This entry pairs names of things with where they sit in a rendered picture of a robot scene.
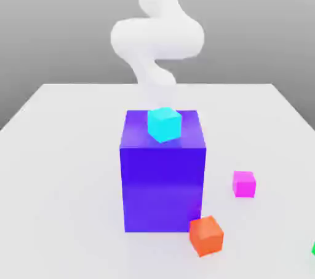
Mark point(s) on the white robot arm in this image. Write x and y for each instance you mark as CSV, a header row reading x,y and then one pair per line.
x,y
157,38

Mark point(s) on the small cyan cube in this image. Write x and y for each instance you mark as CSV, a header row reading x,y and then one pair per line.
x,y
164,124

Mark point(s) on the small magenta cube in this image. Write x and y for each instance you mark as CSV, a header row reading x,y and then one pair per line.
x,y
244,184

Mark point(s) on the small orange cube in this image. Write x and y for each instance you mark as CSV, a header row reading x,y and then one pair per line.
x,y
206,236

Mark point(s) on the small green cube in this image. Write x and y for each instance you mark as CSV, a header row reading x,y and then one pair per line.
x,y
313,249

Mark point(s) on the large purple box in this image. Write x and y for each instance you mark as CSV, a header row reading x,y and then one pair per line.
x,y
162,185

